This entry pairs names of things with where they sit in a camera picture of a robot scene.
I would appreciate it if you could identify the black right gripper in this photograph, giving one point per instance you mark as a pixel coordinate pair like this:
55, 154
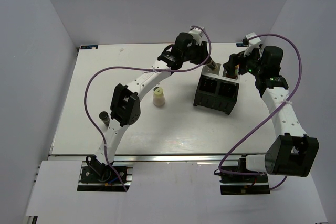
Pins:
233, 60

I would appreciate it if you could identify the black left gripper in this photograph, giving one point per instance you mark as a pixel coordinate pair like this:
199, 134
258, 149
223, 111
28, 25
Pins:
203, 53

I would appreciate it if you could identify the yellow-capped red sauce bottle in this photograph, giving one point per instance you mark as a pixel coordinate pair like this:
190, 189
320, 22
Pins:
233, 73

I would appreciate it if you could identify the black-capped spice bottle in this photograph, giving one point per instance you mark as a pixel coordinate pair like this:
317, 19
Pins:
212, 65
104, 117

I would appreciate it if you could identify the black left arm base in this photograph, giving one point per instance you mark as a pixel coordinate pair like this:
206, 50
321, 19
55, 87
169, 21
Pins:
97, 176

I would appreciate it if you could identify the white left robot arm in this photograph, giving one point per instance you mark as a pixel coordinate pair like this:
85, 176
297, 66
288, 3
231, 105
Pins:
125, 104

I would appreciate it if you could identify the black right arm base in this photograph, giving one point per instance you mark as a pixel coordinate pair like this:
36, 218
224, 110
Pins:
231, 184

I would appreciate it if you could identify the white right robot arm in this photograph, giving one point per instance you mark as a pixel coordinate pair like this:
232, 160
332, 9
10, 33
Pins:
293, 152

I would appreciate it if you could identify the black condiment organizer rack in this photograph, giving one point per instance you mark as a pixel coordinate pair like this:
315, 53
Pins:
216, 90

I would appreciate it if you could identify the cream-lidded seasoning shaker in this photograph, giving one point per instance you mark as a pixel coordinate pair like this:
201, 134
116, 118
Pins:
158, 97

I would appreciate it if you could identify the blue label sticker left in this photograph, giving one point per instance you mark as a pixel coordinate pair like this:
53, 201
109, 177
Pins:
88, 47

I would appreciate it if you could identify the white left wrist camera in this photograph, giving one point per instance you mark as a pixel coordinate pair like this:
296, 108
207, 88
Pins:
197, 34

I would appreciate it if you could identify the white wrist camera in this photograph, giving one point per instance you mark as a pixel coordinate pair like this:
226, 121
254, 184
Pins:
251, 41
197, 34

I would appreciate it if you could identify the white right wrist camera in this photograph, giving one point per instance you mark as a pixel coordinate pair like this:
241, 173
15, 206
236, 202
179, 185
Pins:
251, 41

